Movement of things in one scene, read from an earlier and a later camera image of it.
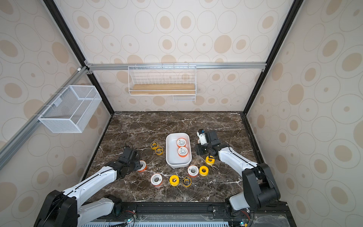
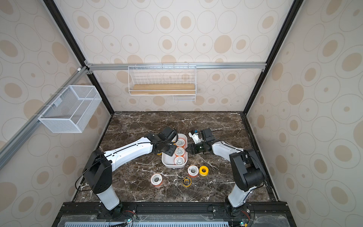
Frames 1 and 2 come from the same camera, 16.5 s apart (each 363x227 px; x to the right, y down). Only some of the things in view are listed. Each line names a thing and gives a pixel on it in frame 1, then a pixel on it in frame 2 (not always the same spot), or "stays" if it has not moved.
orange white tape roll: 143,166 → 179,160
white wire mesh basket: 72,111 stays
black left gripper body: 133,165 → 168,147
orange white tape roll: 193,170 stays
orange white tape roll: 181,142 stays
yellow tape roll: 203,170 stays
